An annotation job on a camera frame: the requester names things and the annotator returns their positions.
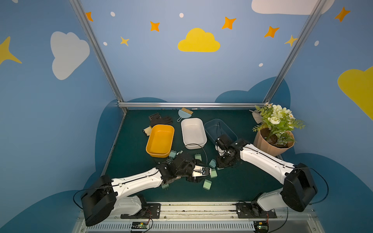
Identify green plug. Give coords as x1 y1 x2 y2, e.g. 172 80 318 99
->
203 180 212 190
194 154 202 161
210 169 218 178
161 184 170 190

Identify blue plug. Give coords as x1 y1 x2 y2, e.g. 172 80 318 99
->
169 150 177 159
209 159 217 169

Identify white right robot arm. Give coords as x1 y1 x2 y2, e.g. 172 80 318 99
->
215 134 318 217

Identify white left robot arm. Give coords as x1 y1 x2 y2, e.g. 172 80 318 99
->
80 152 211 227

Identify transparent blue storage box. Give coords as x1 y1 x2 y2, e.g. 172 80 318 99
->
204 118 238 145

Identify yellow storage box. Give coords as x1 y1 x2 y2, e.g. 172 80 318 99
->
146 124 175 158

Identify white storage box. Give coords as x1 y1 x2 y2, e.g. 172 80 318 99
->
181 118 207 150

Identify pink ribbed flower pot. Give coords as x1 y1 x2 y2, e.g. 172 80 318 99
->
254 131 295 156

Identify black rubber glove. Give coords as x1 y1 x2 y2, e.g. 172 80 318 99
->
149 113 173 127

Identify light blue dustpan brush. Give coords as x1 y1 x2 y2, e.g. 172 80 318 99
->
177 108 193 122

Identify artificial green white plant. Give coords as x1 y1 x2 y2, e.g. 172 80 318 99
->
253 103 305 148

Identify aluminium frame rail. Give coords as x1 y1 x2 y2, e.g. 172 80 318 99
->
118 101 267 108

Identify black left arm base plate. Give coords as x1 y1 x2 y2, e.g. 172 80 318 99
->
120 203 161 219

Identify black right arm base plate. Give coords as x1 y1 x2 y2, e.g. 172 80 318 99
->
235 202 277 219

